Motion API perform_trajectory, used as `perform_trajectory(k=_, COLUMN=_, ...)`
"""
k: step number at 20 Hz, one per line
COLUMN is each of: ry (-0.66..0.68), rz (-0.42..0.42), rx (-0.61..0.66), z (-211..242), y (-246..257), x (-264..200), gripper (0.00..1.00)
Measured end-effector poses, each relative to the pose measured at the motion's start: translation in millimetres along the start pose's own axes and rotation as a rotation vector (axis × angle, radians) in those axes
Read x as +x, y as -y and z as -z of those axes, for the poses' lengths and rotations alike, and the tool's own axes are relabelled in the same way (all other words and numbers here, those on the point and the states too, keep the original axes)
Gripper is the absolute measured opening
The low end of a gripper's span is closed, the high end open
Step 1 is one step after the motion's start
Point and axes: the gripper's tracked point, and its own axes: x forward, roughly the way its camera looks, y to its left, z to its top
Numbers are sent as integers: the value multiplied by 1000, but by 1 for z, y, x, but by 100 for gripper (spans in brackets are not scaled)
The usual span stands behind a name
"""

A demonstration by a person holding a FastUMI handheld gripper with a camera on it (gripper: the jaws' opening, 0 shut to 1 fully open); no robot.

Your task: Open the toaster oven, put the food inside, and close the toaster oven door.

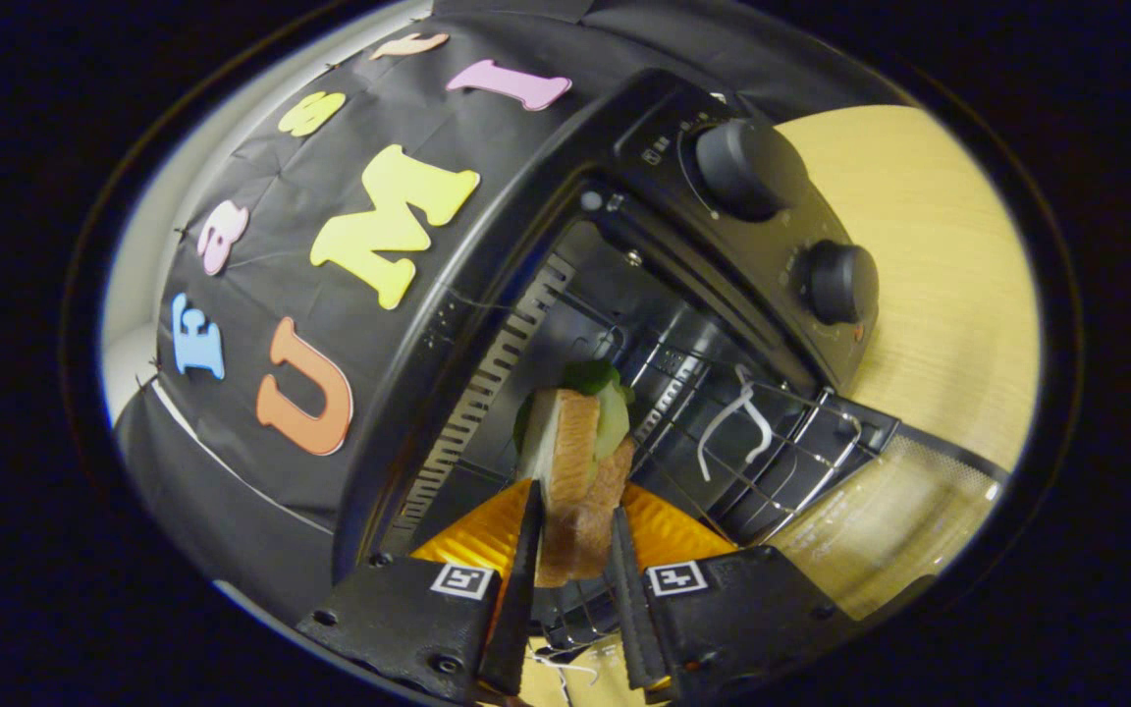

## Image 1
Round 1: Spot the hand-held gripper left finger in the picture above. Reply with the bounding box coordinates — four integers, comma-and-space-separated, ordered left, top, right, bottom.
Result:
296, 478, 545, 703

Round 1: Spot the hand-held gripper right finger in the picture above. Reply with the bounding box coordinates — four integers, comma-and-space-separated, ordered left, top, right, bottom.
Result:
608, 481, 861, 703

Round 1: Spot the sandwich with lettuce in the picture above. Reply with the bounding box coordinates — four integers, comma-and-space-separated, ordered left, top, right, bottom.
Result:
514, 358, 637, 588

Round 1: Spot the black toaster oven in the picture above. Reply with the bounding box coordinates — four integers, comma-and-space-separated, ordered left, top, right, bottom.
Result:
335, 67, 1008, 688

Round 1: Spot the white cord tie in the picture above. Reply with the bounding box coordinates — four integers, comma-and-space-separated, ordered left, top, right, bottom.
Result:
696, 365, 775, 484
526, 646, 603, 688

